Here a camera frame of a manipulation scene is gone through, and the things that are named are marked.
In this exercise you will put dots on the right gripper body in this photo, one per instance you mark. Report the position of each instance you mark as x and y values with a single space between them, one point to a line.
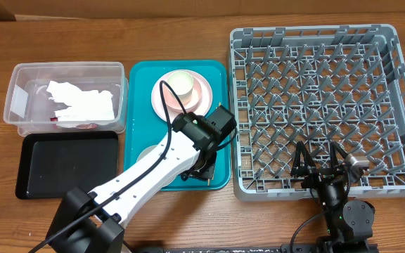
318 176

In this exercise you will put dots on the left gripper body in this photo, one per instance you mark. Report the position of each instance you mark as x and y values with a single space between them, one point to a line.
203 163

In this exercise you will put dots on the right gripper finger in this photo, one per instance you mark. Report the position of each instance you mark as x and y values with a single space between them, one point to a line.
334 150
302 160

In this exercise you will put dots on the grey bowl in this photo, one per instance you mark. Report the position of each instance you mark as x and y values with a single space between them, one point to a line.
145 152

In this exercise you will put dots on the red snack wrapper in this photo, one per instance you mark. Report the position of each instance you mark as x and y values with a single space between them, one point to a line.
72 126

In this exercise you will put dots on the white napkin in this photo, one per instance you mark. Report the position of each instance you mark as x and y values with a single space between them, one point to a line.
82 106

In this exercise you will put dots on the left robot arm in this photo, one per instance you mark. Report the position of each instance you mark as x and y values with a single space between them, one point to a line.
95 221

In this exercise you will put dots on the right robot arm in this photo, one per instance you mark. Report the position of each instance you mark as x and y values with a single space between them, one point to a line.
349 222

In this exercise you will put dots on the grey dishwasher rack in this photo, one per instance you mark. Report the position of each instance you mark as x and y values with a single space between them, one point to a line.
317 84

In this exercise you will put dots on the pink large plate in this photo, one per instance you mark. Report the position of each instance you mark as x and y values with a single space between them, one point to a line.
202 107

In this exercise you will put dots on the pink small plate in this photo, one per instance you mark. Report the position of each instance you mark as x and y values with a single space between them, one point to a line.
172 102

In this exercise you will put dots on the white paper cup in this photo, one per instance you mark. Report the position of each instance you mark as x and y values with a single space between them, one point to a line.
182 84

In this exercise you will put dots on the black plastic tray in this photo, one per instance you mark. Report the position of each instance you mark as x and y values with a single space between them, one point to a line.
54 163

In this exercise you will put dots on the cardboard backdrop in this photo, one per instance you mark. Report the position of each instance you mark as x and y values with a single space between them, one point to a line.
103 9

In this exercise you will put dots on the clear plastic bin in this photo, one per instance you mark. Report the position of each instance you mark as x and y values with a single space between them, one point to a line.
28 105

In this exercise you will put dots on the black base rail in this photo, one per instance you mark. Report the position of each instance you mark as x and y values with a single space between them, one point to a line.
284 248

